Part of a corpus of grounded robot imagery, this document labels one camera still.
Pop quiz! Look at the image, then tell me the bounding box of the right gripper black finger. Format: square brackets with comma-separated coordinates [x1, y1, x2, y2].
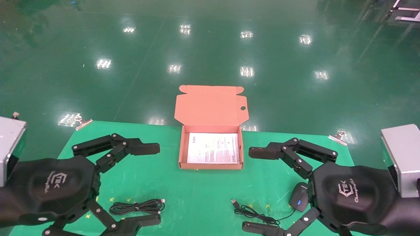
[248, 138, 338, 180]
[242, 206, 353, 236]

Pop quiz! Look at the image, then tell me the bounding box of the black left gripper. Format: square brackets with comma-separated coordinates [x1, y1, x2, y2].
[0, 133, 162, 236]

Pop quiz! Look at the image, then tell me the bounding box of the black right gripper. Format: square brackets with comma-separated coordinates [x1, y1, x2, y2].
[308, 161, 420, 236]

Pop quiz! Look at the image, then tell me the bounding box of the black data cable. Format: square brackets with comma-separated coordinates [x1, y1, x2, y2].
[109, 199, 165, 216]

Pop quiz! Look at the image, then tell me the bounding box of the black wired computer mouse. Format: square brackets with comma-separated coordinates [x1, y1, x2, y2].
[231, 182, 309, 226]

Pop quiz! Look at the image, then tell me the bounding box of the orange cardboard box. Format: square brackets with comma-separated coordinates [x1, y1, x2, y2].
[174, 85, 249, 170]

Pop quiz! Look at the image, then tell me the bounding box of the white printed paper sheet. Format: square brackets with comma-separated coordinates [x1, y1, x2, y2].
[187, 132, 240, 164]

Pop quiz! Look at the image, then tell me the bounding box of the metal binder clip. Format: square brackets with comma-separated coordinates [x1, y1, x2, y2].
[75, 114, 93, 131]
[328, 130, 348, 146]

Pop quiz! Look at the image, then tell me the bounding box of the green table mat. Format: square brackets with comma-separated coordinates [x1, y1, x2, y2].
[10, 121, 374, 236]

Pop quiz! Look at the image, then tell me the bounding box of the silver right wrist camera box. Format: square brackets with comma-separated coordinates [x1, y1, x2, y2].
[381, 124, 420, 198]

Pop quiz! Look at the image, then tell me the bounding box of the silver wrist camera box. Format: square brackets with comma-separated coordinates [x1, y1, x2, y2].
[0, 116, 27, 187]
[381, 124, 420, 198]

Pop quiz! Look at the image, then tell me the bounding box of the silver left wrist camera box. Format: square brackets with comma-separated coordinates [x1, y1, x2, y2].
[0, 116, 27, 187]

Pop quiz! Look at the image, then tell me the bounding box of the white metal frame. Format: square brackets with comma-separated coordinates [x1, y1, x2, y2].
[384, 0, 420, 23]

